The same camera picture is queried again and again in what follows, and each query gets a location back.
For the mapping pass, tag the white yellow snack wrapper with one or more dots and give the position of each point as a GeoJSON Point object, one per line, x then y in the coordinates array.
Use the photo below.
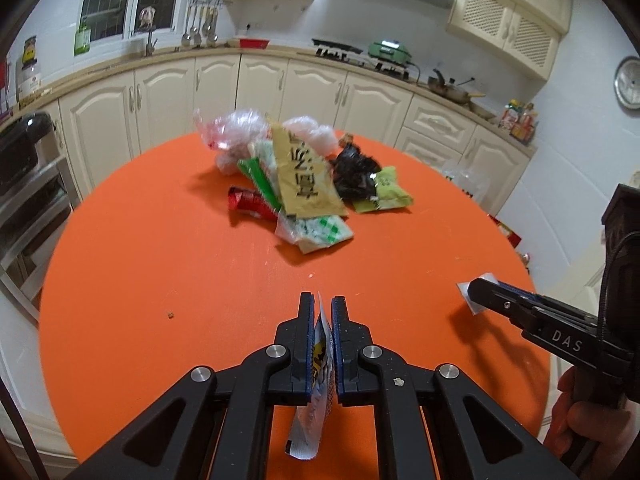
{"type": "Point", "coordinates": [307, 425]}

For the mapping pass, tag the seasoning packets on counter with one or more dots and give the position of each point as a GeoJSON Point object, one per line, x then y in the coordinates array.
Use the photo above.
{"type": "Point", "coordinates": [520, 120]}

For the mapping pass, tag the black wok pan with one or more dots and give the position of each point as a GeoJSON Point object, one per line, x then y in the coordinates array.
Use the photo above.
{"type": "Point", "coordinates": [450, 91]}

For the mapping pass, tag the black plastic bag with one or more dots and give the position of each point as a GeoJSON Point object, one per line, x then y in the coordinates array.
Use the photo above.
{"type": "Point", "coordinates": [353, 172]}

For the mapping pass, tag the round silver wall clock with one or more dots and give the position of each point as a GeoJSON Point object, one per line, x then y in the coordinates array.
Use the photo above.
{"type": "Point", "coordinates": [627, 83]}

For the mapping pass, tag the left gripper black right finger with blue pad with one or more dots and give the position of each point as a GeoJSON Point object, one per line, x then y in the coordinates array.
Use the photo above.
{"type": "Point", "coordinates": [431, 424]}

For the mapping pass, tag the hanging utensil rack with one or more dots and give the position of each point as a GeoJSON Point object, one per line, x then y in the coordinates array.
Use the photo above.
{"type": "Point", "coordinates": [201, 31]}

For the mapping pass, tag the small white paper scrap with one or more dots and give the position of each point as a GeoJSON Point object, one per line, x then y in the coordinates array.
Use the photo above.
{"type": "Point", "coordinates": [477, 294]}

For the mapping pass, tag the red snack wrapper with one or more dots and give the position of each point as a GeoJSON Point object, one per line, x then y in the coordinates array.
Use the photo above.
{"type": "Point", "coordinates": [250, 202]}

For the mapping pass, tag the green snack packet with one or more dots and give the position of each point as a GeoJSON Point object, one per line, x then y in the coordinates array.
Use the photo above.
{"type": "Point", "coordinates": [388, 193]}

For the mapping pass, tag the jar with yellow label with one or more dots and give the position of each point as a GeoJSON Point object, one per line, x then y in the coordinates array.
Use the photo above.
{"type": "Point", "coordinates": [29, 81]}

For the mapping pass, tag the clear plastic bag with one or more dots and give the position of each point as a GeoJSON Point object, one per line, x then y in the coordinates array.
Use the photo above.
{"type": "Point", "coordinates": [321, 138]}
{"type": "Point", "coordinates": [231, 135]}

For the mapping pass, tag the red rectangular tray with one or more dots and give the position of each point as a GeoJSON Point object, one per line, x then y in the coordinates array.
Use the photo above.
{"type": "Point", "coordinates": [253, 43]}

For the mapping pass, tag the round orange table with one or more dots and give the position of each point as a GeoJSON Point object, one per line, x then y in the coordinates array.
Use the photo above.
{"type": "Point", "coordinates": [154, 275]}

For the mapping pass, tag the black gas stove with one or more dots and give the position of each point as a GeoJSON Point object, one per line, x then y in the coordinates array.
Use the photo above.
{"type": "Point", "coordinates": [348, 54]}

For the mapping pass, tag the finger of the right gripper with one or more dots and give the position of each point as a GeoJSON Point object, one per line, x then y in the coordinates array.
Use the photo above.
{"type": "Point", "coordinates": [529, 299]}
{"type": "Point", "coordinates": [522, 317]}

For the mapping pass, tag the cream upper cabinet right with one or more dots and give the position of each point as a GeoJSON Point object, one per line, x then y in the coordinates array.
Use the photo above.
{"type": "Point", "coordinates": [526, 33]}

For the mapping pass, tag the black oven on rack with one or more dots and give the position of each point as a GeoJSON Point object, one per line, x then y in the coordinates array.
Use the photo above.
{"type": "Point", "coordinates": [18, 154]}

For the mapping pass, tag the cream lower kitchen cabinets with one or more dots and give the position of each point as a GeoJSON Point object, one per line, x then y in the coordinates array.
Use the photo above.
{"type": "Point", "coordinates": [109, 114]}

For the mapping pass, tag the person's right hand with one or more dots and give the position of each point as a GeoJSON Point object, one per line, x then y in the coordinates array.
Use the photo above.
{"type": "Point", "coordinates": [613, 428]}

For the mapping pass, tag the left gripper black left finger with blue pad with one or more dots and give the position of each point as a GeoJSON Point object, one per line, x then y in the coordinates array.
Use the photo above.
{"type": "Point", "coordinates": [215, 424]}

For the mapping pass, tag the red gift box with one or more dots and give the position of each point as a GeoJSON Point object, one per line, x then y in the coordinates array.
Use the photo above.
{"type": "Point", "coordinates": [512, 236]}

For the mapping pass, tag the small brown walnut shell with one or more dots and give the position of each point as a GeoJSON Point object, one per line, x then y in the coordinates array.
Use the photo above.
{"type": "Point", "coordinates": [345, 140]}

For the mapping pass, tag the green white checkered wrapper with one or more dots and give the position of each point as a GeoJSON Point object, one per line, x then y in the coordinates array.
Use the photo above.
{"type": "Point", "coordinates": [308, 235]}

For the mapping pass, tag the green dish soap pouch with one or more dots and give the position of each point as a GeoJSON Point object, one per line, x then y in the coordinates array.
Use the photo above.
{"type": "Point", "coordinates": [82, 41]}

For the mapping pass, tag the white green rice bag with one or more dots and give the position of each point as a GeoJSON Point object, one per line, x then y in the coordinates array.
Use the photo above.
{"type": "Point", "coordinates": [470, 182]}

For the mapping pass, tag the kitchen sink faucet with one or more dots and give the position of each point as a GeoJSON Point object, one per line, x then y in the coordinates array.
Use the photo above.
{"type": "Point", "coordinates": [147, 25]}

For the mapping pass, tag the green electric cooking pot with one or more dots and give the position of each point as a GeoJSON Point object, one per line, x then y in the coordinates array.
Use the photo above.
{"type": "Point", "coordinates": [390, 51]}

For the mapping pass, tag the brown paper bag with text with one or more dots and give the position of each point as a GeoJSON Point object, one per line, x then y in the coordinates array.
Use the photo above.
{"type": "Point", "coordinates": [304, 178]}

